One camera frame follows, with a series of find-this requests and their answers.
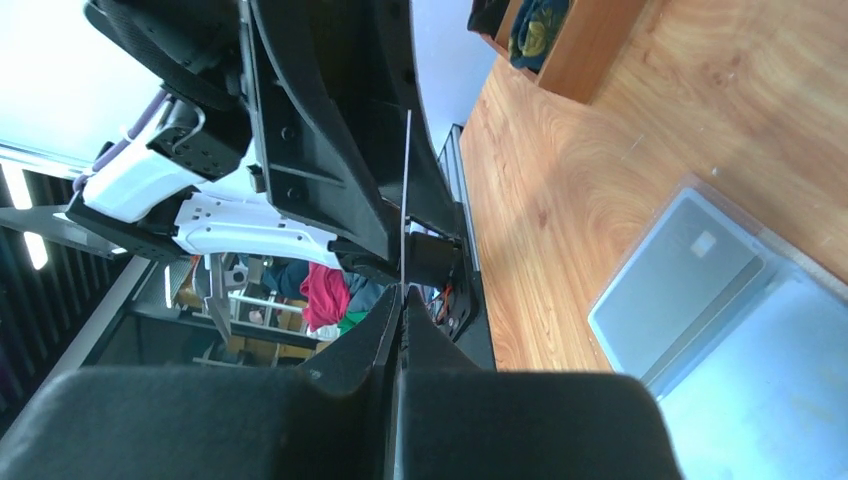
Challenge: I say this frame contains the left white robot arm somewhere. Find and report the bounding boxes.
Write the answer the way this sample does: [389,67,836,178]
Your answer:
[66,1,467,287]

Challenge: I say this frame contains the dark grey credit card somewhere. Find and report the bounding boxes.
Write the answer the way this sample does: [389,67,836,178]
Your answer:
[399,109,412,299]

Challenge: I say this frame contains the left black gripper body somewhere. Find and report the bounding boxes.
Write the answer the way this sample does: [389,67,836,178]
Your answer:
[84,1,252,181]

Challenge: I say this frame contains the brown compartment tray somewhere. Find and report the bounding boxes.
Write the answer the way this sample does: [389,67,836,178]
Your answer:
[467,0,647,104]

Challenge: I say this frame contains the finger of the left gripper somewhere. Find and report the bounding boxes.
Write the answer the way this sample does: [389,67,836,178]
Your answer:
[357,1,460,238]
[242,1,399,261]

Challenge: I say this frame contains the blue yellow coiled item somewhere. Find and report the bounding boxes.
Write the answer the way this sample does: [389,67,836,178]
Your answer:
[507,0,572,73]

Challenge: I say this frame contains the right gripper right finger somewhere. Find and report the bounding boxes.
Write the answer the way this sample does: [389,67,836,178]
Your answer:
[392,290,681,479]

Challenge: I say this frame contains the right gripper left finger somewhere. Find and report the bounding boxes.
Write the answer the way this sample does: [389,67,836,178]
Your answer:
[1,286,403,479]

